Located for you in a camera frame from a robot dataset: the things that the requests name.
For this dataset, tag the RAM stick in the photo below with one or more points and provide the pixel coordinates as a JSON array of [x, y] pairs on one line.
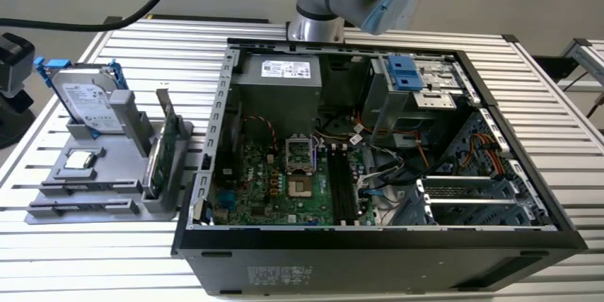
[[80, 207], [89, 186]]

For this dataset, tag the black RAM slot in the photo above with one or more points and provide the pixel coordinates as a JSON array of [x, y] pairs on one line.
[[335, 185], [340, 185], [347, 185]]

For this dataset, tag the hard disk in blue carrier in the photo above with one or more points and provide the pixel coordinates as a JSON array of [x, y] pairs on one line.
[[87, 104]]

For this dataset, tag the black round object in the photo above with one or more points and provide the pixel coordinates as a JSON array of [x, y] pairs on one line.
[[11, 136]]

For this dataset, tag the silver CPU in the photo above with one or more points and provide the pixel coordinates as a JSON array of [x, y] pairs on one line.
[[79, 160]]

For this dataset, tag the grey parts rack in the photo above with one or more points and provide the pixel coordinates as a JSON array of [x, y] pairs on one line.
[[117, 160]]

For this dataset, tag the graphics card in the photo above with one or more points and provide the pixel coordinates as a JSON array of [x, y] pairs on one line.
[[165, 153]]

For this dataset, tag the grey power supply unit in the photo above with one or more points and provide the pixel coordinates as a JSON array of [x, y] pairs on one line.
[[279, 100]]

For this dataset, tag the blue expansion slot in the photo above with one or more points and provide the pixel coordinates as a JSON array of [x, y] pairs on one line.
[[227, 199]]

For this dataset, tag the green motherboard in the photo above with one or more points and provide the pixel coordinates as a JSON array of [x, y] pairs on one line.
[[255, 189]]

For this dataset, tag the CPU socket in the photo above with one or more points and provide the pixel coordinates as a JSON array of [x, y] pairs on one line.
[[300, 187]]

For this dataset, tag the blue plastic drive latch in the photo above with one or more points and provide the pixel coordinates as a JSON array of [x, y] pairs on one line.
[[401, 72]]

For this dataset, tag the black open PC case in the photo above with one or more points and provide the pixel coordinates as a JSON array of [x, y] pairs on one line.
[[329, 266]]

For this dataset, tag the aluminium frame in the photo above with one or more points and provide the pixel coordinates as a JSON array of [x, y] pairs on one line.
[[580, 51]]

